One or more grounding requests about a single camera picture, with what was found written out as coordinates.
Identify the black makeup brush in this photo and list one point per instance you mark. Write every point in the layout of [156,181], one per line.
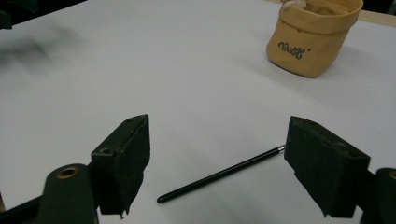
[218,175]

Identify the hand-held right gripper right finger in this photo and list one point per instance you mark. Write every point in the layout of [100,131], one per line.
[323,165]

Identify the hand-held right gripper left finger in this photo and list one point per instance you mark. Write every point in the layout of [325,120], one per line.
[124,161]

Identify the small brown wooden cup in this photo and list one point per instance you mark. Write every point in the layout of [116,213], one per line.
[311,46]

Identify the cream round item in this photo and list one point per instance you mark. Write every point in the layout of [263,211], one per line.
[292,3]

